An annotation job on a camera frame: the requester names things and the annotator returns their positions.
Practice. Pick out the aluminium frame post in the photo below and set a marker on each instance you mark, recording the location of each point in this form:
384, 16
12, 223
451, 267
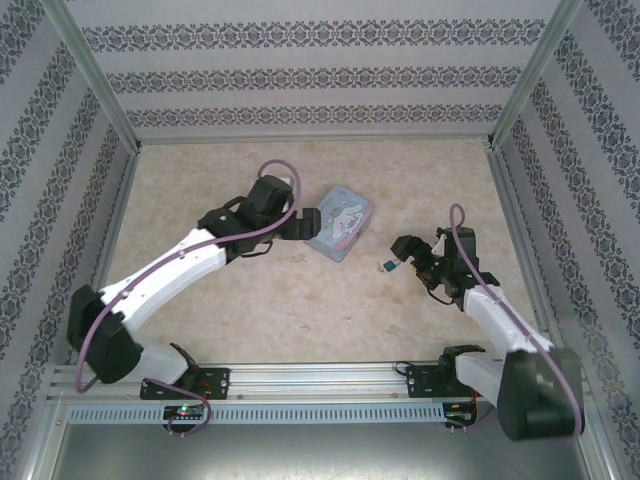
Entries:
95, 75
532, 75

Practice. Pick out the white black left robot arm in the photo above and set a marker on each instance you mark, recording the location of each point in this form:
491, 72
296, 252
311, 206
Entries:
165, 270

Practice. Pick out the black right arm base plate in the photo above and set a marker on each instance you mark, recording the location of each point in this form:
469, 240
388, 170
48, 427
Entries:
420, 382

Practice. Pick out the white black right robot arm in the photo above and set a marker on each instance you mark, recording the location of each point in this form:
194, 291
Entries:
500, 325

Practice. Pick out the grey metal sheet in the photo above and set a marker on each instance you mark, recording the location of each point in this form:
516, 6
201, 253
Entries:
320, 455

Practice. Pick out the aluminium mounting rail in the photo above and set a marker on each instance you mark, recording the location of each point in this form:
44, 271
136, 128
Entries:
310, 380

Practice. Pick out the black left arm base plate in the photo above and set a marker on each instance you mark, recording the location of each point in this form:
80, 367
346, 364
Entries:
215, 382

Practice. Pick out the blue cartoon tin box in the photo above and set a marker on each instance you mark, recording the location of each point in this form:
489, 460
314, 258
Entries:
342, 222

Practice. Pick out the small blue padlock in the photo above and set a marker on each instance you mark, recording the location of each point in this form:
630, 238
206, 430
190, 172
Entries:
391, 266

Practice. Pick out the aluminium side rail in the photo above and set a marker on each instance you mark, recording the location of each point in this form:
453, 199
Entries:
118, 210
522, 250

